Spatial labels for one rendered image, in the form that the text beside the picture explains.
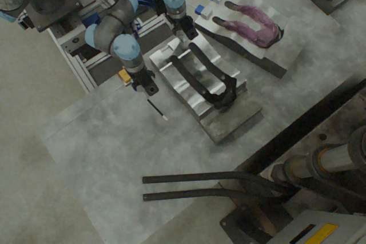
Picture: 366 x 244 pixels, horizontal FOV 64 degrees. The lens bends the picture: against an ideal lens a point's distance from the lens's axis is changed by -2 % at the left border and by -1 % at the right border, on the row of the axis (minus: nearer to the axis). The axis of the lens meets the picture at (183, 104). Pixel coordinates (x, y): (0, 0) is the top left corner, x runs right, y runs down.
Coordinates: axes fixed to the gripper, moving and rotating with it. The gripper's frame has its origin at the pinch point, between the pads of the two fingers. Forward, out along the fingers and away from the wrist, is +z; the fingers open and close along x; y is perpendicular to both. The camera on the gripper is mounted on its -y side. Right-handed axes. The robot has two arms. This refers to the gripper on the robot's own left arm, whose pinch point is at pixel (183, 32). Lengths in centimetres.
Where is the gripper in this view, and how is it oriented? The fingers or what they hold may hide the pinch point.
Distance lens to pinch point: 137.7
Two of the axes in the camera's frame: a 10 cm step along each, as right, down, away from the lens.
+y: -6.1, -7.8, 1.3
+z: 0.7, 1.0, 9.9
